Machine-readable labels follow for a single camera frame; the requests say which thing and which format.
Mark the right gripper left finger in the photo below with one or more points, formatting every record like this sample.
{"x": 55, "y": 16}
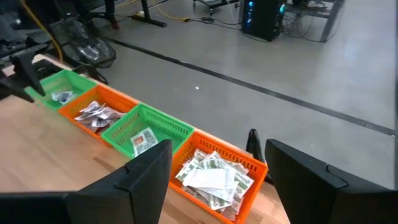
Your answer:
{"x": 133, "y": 193}

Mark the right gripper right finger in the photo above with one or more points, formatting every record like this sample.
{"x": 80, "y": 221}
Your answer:
{"x": 298, "y": 186}

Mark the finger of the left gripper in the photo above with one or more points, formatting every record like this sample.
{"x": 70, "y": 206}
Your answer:
{"x": 29, "y": 71}
{"x": 12, "y": 87}

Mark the white red-print packet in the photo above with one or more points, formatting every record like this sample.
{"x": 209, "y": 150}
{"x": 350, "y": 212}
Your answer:
{"x": 138, "y": 144}
{"x": 150, "y": 138}

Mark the green plastic basket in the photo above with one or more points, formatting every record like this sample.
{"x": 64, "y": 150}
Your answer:
{"x": 161, "y": 124}
{"x": 62, "y": 81}

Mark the black floor fan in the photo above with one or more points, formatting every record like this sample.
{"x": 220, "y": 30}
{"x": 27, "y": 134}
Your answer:
{"x": 90, "y": 49}

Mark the orange plastic basket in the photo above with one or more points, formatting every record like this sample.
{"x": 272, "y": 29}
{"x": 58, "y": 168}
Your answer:
{"x": 217, "y": 146}
{"x": 115, "y": 99}

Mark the person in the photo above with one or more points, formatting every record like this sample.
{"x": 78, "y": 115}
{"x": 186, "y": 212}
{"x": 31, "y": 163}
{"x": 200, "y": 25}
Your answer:
{"x": 110, "y": 12}

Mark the black table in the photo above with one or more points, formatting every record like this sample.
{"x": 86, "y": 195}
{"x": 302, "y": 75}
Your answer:
{"x": 146, "y": 12}

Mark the black computer tower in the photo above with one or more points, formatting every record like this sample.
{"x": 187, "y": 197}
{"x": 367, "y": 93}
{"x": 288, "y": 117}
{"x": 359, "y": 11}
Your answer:
{"x": 261, "y": 18}

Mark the black stand white base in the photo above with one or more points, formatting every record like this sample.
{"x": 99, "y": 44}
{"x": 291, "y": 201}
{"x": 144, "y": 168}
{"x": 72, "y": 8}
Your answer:
{"x": 214, "y": 3}

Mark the grey metal frame table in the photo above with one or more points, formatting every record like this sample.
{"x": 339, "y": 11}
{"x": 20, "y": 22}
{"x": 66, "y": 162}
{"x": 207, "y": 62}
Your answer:
{"x": 329, "y": 12}

